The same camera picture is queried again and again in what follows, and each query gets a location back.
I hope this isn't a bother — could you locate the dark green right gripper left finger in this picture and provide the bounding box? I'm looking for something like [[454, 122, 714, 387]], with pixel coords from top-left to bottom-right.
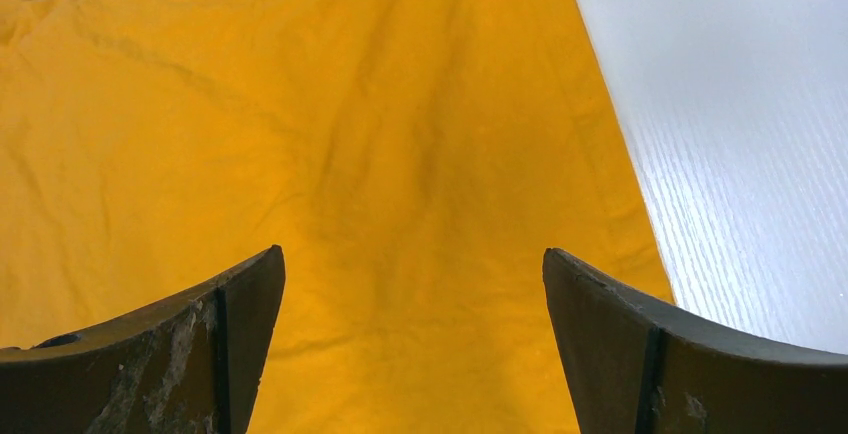
[[1, 245, 285, 433]]

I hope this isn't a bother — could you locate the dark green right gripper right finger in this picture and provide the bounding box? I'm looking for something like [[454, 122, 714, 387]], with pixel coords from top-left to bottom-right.
[[542, 249, 847, 433]]

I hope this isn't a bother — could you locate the yellow t shirt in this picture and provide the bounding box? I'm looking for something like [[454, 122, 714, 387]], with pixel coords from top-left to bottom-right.
[[1, 0, 670, 433]]

